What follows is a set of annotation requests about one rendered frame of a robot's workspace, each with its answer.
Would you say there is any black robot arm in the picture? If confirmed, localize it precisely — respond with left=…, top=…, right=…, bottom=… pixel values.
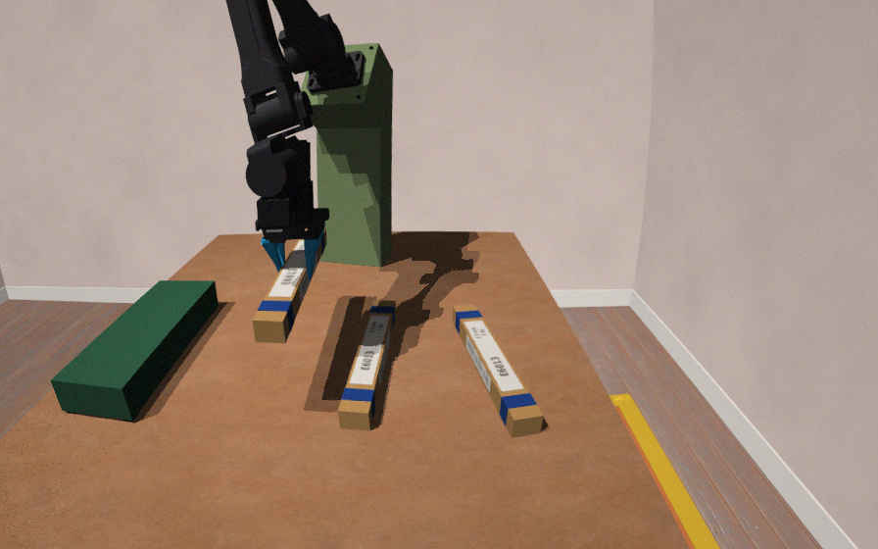
left=225, top=0, right=365, bottom=243

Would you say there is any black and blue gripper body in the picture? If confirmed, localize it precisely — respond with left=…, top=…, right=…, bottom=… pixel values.
left=291, top=177, right=329, bottom=240

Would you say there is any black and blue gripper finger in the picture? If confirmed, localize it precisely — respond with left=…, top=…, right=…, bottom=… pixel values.
left=304, top=229, right=324, bottom=280
left=262, top=237, right=285, bottom=272

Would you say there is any tan box with white label and blue bands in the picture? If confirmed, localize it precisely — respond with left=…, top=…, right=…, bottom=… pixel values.
left=338, top=300, right=396, bottom=431

